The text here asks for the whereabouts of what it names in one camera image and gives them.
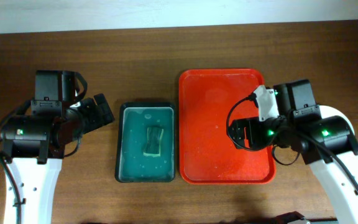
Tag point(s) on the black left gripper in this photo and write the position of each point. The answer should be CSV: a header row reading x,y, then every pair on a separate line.
x,y
96,121

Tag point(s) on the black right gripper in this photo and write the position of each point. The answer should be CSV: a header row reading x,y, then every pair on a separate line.
x,y
252,124

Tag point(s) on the yellow green sponge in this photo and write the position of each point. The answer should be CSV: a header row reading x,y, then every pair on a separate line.
x,y
154,139

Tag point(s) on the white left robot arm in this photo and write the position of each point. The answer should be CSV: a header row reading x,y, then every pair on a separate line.
x,y
33,138

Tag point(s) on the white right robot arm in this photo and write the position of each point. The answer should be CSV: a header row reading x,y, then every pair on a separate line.
x,y
332,160

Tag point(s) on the red plastic tray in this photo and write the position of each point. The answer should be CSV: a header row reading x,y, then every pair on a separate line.
x,y
206,155

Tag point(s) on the black water tray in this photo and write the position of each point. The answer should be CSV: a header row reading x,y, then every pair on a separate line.
x,y
131,164

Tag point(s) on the white plate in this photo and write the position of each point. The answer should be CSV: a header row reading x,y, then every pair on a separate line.
x,y
329,112

